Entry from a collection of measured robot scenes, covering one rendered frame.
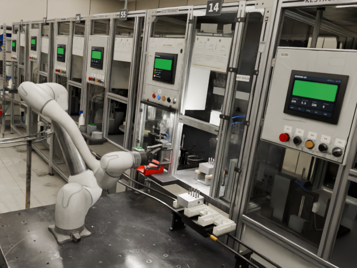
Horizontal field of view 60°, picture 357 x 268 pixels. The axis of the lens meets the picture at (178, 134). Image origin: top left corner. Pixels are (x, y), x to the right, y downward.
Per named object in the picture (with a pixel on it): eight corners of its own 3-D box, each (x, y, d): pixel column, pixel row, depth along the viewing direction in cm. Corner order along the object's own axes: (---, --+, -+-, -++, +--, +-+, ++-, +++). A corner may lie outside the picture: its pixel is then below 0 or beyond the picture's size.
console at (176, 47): (139, 99, 238) (146, 36, 229) (169, 100, 257) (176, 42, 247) (173, 109, 207) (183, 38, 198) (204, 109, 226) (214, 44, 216)
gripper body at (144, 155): (140, 168, 171) (154, 166, 177) (142, 153, 169) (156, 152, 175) (133, 164, 177) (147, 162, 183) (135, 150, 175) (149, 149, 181)
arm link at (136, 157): (134, 154, 165) (143, 153, 169) (125, 149, 172) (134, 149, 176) (132, 170, 167) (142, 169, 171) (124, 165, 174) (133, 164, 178)
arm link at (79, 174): (71, 214, 184) (87, 199, 205) (96, 209, 181) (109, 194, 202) (25, 88, 172) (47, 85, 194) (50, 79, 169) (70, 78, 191)
